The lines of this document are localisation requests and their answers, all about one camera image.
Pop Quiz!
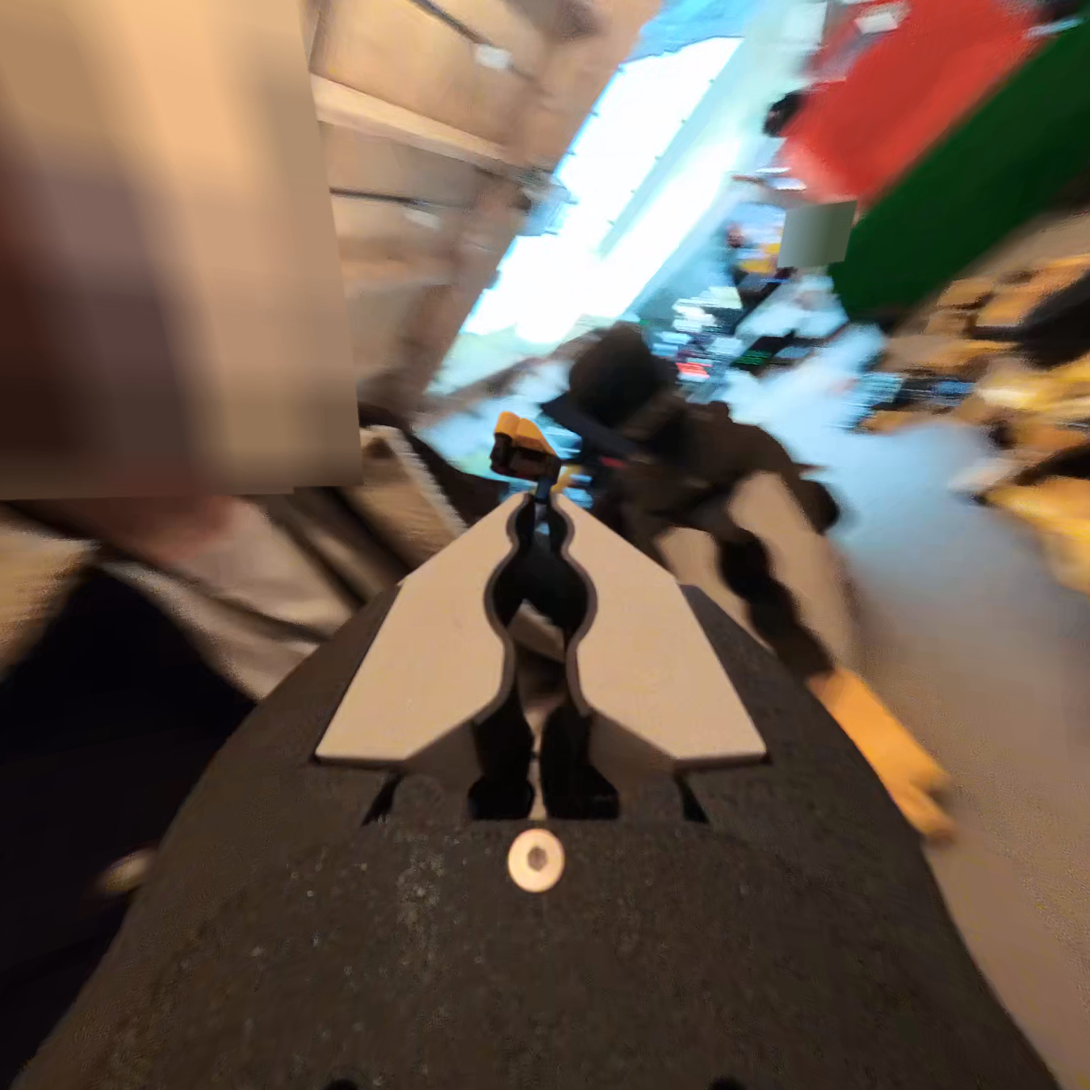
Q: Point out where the red tote bag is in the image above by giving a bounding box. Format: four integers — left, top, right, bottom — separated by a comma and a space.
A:
776, 0, 1053, 207

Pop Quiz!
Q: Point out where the large window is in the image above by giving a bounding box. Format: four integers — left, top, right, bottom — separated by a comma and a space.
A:
457, 36, 749, 341

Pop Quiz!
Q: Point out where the grey desk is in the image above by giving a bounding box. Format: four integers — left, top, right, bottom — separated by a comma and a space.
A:
664, 204, 1090, 1090

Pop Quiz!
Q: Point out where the yellow toy brick panel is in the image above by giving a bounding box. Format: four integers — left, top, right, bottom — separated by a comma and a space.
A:
808, 669, 957, 844

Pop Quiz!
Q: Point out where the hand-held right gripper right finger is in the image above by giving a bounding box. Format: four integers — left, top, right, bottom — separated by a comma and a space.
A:
555, 492, 766, 810

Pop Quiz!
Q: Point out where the green plastic bin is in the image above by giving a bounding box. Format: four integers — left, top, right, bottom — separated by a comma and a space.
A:
828, 31, 1090, 321

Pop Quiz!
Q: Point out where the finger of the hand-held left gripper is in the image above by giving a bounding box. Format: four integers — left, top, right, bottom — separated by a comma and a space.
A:
733, 472, 860, 677
654, 519, 769, 650

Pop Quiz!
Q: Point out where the light grey top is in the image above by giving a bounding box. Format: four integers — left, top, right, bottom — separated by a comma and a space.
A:
0, 499, 407, 706

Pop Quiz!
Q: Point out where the yellow curved fender piece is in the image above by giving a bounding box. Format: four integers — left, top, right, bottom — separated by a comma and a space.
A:
488, 412, 573, 531

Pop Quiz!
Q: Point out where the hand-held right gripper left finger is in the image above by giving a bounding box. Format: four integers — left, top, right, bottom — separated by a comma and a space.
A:
315, 492, 535, 819

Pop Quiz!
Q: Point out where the yellow toy brick car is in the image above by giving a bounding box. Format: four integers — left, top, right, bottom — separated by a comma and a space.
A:
868, 254, 1090, 592

